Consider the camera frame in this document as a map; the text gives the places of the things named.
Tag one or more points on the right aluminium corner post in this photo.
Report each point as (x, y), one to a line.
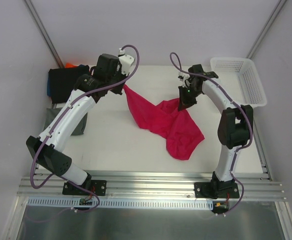
(280, 5)

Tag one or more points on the aluminium mounting rail frame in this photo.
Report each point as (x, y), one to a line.
(258, 187)

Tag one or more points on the left aluminium corner post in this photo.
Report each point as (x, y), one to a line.
(43, 32)

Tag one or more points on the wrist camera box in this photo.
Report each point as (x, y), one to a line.
(196, 70)
(107, 66)

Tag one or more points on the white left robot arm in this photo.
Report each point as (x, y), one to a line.
(47, 148)

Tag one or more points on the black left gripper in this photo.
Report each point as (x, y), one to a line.
(118, 88)

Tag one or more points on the white slotted cable duct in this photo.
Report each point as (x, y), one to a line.
(120, 203)

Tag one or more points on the grey folded t shirt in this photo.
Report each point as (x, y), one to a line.
(77, 126)

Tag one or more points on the aluminium corner post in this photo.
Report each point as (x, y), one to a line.
(43, 32)
(280, 5)

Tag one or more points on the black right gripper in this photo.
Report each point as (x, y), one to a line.
(186, 93)

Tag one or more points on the orange folded t shirt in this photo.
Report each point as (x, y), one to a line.
(69, 65)

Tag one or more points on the blue folded t shirt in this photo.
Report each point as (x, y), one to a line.
(48, 88)

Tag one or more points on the white plastic basket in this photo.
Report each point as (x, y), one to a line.
(240, 78)

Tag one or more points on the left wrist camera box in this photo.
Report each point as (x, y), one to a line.
(107, 66)

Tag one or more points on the black folded t shirt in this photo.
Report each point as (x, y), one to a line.
(62, 81)

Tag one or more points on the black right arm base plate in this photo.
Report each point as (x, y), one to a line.
(213, 190)

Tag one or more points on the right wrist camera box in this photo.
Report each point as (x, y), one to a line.
(196, 70)

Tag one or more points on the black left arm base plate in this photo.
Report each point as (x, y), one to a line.
(98, 187)

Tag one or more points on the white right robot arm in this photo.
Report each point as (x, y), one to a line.
(235, 129)

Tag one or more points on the pink t shirt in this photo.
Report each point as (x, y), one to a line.
(181, 133)

